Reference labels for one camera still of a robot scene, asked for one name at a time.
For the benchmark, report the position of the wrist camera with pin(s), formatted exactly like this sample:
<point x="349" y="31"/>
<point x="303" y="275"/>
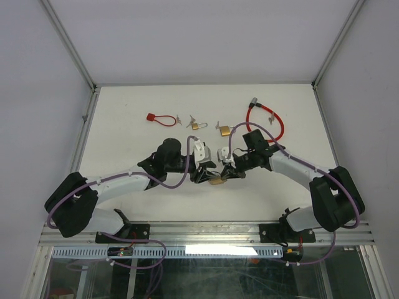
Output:
<point x="201" y="152"/>
<point x="224" y="156"/>

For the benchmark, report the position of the small brass long-shackle padlock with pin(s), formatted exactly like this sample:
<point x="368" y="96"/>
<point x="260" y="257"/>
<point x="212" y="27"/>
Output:
<point x="194" y="125"/>

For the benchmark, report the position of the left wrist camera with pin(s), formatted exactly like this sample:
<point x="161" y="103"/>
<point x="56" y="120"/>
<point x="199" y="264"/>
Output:
<point x="201" y="152"/>

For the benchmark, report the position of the right aluminium frame post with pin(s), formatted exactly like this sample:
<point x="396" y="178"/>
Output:
<point x="344" y="30"/>

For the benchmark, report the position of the medium brass padlock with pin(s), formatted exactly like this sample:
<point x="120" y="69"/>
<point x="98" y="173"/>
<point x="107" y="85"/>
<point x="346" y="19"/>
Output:
<point x="225" y="130"/>

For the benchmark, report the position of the white slotted cable duct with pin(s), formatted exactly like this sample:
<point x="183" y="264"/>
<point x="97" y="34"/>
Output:
<point x="171" y="252"/>

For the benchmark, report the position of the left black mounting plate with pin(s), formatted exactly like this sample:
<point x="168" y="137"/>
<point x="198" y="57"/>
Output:
<point x="126" y="234"/>

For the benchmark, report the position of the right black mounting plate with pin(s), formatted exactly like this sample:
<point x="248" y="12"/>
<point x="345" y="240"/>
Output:
<point x="272" y="233"/>

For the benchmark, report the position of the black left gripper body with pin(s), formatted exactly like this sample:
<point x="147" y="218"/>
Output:
<point x="186" y="167"/>

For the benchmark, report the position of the left aluminium frame post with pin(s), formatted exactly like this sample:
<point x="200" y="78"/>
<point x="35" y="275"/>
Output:
<point x="65" y="39"/>

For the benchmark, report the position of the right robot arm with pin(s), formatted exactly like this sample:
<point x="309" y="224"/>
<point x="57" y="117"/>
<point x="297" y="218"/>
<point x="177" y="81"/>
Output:
<point x="335" y="199"/>

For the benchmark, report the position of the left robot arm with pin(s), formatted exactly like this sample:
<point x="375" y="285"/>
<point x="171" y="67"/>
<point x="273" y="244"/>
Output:
<point x="75" y="205"/>

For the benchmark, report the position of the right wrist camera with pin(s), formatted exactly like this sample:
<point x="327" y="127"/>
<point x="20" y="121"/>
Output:
<point x="224" y="156"/>

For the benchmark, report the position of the red thin-cable padlock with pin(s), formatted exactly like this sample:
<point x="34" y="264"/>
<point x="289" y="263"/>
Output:
<point x="163" y="120"/>

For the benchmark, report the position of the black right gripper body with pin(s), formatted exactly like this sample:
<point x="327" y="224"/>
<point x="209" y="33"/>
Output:
<point x="245" y="162"/>

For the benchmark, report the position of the keys of cable lock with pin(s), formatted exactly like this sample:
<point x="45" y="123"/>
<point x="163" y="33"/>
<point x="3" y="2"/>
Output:
<point x="271" y="119"/>

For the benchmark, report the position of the large brass padlock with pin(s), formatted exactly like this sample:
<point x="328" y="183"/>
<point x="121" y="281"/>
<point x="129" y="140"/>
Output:
<point x="216" y="179"/>

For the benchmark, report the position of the black mounting plate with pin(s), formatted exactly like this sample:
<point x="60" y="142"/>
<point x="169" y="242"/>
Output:
<point x="126" y="234"/>
<point x="272" y="233"/>

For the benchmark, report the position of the aluminium frame post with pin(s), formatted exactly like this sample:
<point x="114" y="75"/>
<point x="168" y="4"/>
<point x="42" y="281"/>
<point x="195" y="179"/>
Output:
<point x="65" y="39"/>
<point x="344" y="30"/>

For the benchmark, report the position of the thick red cable lock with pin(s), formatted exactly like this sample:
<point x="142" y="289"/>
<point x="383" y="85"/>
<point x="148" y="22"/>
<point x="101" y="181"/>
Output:
<point x="259" y="114"/>

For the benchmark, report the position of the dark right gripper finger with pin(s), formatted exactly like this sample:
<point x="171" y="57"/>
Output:
<point x="237" y="174"/>
<point x="227" y="171"/>

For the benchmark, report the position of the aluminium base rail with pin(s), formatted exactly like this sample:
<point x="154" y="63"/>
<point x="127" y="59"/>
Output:
<point x="235" y="233"/>

